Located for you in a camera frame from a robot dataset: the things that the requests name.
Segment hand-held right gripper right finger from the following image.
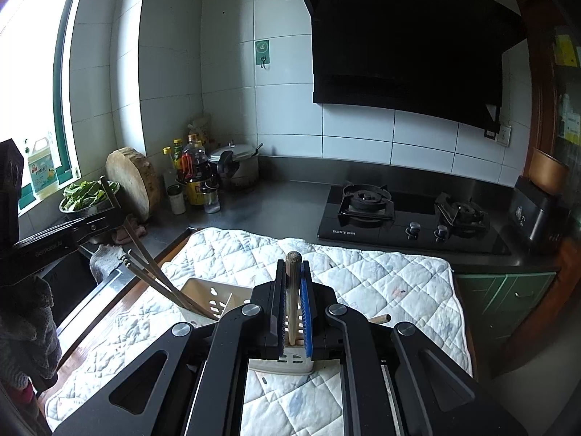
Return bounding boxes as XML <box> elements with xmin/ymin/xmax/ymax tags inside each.
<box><xmin>300</xmin><ymin>260</ymin><xmax>528</xmax><ymax>436</ymax></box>

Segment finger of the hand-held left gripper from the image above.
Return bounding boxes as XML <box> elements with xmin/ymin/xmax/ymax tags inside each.
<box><xmin>13</xmin><ymin>206</ymin><xmax>122</xmax><ymax>265</ymax></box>

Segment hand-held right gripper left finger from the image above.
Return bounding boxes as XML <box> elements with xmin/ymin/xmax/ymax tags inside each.
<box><xmin>52</xmin><ymin>258</ymin><xmax>289</xmax><ymax>436</ymax></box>

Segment group of wooden chopsticks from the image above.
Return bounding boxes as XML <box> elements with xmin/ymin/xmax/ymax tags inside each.
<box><xmin>99</xmin><ymin>175</ymin><xmax>201</xmax><ymax>317</ymax></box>

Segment white plastic utensil holder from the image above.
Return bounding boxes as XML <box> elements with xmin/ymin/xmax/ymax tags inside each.
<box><xmin>180</xmin><ymin>276</ymin><xmax>318</xmax><ymax>376</ymax></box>

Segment person's left forearm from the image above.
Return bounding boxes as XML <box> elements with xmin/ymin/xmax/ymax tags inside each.
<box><xmin>0</xmin><ymin>276</ymin><xmax>63</xmax><ymax>392</ymax></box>

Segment steel bowl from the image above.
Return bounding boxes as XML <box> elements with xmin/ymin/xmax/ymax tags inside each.
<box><xmin>58</xmin><ymin>184</ymin><xmax>121</xmax><ymax>219</ymax></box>

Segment green leafy vegetables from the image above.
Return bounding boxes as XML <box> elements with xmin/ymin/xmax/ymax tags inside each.
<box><xmin>63</xmin><ymin>181</ymin><xmax>119</xmax><ymax>212</ymax></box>

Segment grey dish cloth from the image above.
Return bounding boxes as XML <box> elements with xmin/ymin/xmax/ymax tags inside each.
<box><xmin>89</xmin><ymin>242</ymin><xmax>128</xmax><ymax>283</ymax></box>

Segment white detergent jug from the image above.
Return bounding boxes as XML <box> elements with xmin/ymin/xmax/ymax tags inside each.
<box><xmin>26</xmin><ymin>133</ymin><xmax>60</xmax><ymax>199</ymax></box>

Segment pink dish cloth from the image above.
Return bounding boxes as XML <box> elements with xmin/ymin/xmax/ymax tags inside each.
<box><xmin>113</xmin><ymin>217</ymin><xmax>149</xmax><ymax>245</ymax></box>

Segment steel kitchen sink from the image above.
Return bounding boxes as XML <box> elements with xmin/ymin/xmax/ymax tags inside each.
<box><xmin>40</xmin><ymin>249</ymin><xmax>106</xmax><ymax>330</ymax></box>

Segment round wooden cutting board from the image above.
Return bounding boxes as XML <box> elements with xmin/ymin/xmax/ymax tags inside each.
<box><xmin>105</xmin><ymin>146</ymin><xmax>160</xmax><ymax>223</ymax></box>

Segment white quilted mat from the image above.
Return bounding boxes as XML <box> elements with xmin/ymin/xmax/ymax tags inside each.
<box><xmin>45</xmin><ymin>227</ymin><xmax>473</xmax><ymax>436</ymax></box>

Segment small white jar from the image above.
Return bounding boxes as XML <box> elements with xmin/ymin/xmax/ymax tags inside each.
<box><xmin>166</xmin><ymin>184</ymin><xmax>186</xmax><ymax>215</ymax></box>

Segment dark soy sauce bottle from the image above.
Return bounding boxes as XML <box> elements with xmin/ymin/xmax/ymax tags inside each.
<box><xmin>183</xmin><ymin>134</ymin><xmax>221</xmax><ymax>206</ymax></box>

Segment small glass jar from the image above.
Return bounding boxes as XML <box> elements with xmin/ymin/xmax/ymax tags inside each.
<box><xmin>202</xmin><ymin>186</ymin><xmax>222</xmax><ymax>214</ymax></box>

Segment green framed window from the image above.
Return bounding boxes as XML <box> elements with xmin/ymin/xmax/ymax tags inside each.
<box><xmin>0</xmin><ymin>0</ymin><xmax>92</xmax><ymax>219</ymax></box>

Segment black gas stove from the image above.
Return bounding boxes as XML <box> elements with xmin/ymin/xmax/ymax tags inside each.
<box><xmin>316</xmin><ymin>180</ymin><xmax>512</xmax><ymax>256</ymax></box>

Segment steel pressure cooker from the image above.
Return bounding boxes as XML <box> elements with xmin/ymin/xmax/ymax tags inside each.
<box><xmin>208</xmin><ymin>142</ymin><xmax>264</xmax><ymax>192</ymax></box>

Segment green kitchen cabinet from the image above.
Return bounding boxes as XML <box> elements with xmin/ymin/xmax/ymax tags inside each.
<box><xmin>454</xmin><ymin>271</ymin><xmax>560</xmax><ymax>374</ymax></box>

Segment black countertop appliance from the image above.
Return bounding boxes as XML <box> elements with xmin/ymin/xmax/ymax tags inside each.
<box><xmin>508</xmin><ymin>175</ymin><xmax>571</xmax><ymax>256</ymax></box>

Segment copper coloured pot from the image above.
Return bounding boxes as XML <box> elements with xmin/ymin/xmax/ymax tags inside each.
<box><xmin>528</xmin><ymin>147</ymin><xmax>571</xmax><ymax>197</ymax></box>

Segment black range hood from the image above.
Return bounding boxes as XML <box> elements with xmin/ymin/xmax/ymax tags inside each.
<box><xmin>293</xmin><ymin>0</ymin><xmax>528</xmax><ymax>129</ymax></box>

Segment green wall hook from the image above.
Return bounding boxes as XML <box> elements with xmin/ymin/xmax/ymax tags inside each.
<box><xmin>253</xmin><ymin>39</ymin><xmax>271</xmax><ymax>70</ymax></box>

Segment wall socket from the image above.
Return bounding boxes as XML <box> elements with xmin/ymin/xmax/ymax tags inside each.
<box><xmin>483</xmin><ymin>122</ymin><xmax>513</xmax><ymax>147</ymax></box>

